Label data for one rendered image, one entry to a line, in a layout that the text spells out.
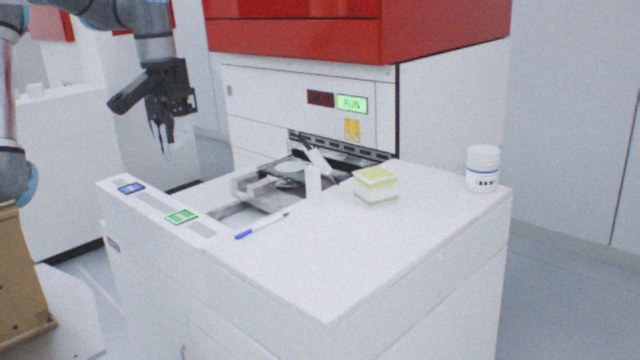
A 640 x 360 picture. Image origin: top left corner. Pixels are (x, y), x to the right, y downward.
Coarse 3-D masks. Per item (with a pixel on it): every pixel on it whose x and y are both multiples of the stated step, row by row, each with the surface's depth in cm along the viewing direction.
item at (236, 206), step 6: (276, 186) 146; (282, 186) 148; (288, 186) 150; (228, 204) 136; (234, 204) 136; (240, 204) 137; (246, 204) 139; (216, 210) 133; (222, 210) 133; (228, 210) 135; (234, 210) 136; (240, 210) 138; (210, 216) 131; (216, 216) 132; (222, 216) 134; (228, 216) 135
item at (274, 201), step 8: (232, 192) 140; (240, 192) 136; (272, 192) 135; (280, 192) 134; (248, 200) 135; (256, 200) 131; (264, 200) 130; (272, 200) 129; (280, 200) 129; (288, 200) 129; (296, 200) 128; (264, 208) 130; (272, 208) 127; (280, 208) 124
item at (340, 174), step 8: (304, 152) 159; (288, 160) 153; (296, 160) 153; (304, 160) 152; (328, 160) 151; (336, 160) 150; (272, 168) 147; (336, 168) 144; (344, 168) 143; (352, 168) 143; (360, 168) 143; (288, 176) 140; (296, 176) 139; (304, 176) 139; (320, 176) 139; (328, 176) 138; (336, 176) 138; (344, 176) 137; (352, 176) 137; (328, 184) 133
